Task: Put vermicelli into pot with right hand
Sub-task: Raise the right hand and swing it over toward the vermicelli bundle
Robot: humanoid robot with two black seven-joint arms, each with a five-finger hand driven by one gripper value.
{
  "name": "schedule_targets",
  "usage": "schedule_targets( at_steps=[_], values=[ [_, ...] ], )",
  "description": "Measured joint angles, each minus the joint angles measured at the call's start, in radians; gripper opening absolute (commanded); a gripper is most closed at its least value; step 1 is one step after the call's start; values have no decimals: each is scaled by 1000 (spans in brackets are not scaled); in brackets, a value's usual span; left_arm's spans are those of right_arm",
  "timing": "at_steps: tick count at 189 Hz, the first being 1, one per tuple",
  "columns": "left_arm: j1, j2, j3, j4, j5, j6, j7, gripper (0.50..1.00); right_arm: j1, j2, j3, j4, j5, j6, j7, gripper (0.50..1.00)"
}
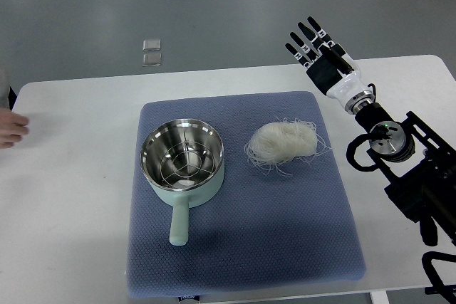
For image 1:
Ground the mint green steel pot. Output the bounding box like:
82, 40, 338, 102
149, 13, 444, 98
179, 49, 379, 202
140, 118, 225, 246

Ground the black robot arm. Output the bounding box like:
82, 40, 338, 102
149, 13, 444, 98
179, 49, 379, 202
286, 17, 455, 246

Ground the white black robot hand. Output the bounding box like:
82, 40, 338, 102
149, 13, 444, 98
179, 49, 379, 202
285, 16, 373, 108

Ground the person's hand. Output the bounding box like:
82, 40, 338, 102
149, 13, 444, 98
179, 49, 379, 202
0, 108, 29, 149

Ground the upper silver floor plate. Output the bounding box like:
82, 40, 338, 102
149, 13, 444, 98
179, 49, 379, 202
142, 38, 161, 51

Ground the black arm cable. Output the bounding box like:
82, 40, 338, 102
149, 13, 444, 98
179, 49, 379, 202
421, 251, 456, 303

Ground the white vermicelli bundle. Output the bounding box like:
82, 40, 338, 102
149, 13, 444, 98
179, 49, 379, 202
244, 118, 331, 177

